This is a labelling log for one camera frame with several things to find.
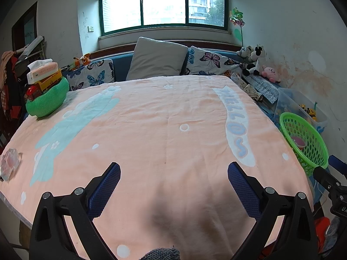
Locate green plastic basket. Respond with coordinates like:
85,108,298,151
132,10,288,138
279,112,329,176

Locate yellow toy vehicle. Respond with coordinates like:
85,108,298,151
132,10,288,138
300,103,318,120

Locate colourful pinwheel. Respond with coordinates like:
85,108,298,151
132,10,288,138
229,8,244,46

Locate beige patterned cloth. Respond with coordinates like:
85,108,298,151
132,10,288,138
230,73,263,102

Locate metal rack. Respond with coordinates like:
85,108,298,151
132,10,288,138
15,36,45,68

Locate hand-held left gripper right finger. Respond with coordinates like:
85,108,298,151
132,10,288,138
227,161,318,260

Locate pink plush toy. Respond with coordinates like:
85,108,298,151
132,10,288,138
261,65,282,83

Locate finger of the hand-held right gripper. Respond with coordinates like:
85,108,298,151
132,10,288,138
328,155,347,173
313,166,347,193

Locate black and white patterned mat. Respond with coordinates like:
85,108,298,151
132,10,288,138
241,74,280,104

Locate grey plush toy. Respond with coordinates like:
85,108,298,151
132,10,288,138
236,46,254,58

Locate black and white cow plush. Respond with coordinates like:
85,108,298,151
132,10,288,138
242,44,267,77

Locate orange fox plush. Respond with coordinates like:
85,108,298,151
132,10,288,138
73,53,91,69

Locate clear plastic storage box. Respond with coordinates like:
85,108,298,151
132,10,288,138
275,87,328,133

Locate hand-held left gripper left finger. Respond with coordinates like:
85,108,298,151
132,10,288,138
29,162,121,260

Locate person's left forearm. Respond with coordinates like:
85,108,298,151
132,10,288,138
141,247,181,260

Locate crumpled clear plastic wrap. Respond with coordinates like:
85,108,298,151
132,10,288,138
0,148,23,182

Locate green plush basket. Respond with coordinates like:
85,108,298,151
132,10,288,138
26,76,70,118

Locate pink and white tissue box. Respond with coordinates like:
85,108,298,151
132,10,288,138
26,59,59,84

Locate yellow and red toy truck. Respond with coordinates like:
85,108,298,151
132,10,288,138
26,69,63,101

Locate grey pillow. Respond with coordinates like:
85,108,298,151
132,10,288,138
126,36,189,81

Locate red appliance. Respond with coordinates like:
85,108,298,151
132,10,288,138
314,217,332,252

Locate dark wooden door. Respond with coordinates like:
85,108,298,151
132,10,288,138
11,1,38,52

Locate butterfly print pillow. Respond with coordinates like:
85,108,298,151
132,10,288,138
66,59,115,91
182,46,244,77

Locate hanging clothes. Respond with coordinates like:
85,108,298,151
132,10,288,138
0,50,22,122

